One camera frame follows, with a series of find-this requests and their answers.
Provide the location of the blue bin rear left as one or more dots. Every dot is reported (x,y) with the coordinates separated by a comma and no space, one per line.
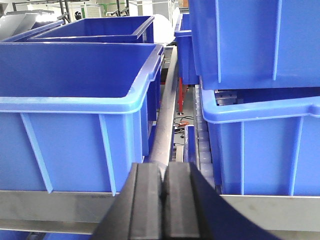
(125,29)

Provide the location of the grey steel divider rail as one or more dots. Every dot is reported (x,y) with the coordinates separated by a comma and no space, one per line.
(161,151)

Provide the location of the blue bin right stacked bottom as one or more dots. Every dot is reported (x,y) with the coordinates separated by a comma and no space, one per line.
(266,142)

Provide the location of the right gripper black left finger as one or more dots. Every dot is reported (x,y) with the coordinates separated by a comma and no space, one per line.
(136,213)

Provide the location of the red metal frame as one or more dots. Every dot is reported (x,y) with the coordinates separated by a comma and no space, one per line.
(182,90)

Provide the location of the blue target box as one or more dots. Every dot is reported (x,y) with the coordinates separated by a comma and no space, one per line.
(74,115)

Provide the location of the blue bin right stacked top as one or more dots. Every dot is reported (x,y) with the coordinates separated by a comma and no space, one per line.
(250,44)

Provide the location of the blue bin stacked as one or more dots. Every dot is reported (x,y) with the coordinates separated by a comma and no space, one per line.
(266,142)
(250,44)

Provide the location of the lower steel rack bar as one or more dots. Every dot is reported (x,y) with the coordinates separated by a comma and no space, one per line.
(288,217)

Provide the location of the right white roller track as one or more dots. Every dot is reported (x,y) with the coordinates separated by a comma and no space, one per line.
(202,143)

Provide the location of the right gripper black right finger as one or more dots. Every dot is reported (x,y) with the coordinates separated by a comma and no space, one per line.
(192,210)

